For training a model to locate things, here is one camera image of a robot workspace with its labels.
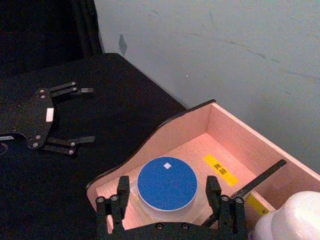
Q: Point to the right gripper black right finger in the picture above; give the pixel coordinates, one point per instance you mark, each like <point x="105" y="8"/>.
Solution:
<point x="226" y="212"/>

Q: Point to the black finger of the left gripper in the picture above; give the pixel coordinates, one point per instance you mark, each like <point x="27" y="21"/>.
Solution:
<point x="67" y="89"/>
<point x="67" y="144"/>

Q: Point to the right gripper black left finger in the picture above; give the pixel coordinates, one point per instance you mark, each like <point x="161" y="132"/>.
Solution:
<point x="112" y="212"/>

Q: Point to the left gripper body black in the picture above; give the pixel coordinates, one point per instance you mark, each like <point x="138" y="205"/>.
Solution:
<point x="32" y="120"/>

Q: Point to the small yellow label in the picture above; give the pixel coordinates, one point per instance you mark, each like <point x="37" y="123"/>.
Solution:
<point x="257" y="204"/>

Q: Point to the black table cloth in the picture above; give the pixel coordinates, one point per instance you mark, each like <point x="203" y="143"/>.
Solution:
<point x="100" y="112"/>

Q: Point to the large yellow label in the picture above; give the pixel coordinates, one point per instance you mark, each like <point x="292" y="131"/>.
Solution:
<point x="220" y="169"/>

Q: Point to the black divider strip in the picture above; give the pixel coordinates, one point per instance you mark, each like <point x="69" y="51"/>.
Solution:
<point x="262" y="178"/>

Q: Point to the round white container blue top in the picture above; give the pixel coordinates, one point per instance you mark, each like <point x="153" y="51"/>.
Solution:
<point x="167" y="183"/>

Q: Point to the white glossy plastic object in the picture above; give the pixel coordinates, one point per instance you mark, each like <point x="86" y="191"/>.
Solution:
<point x="290" y="217"/>

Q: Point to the black hanging drape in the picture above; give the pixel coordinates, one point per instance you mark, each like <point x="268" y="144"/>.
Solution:
<point x="45" y="27"/>

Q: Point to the shallow wooden tray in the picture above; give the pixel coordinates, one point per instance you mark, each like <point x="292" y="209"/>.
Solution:
<point x="225" y="140"/>

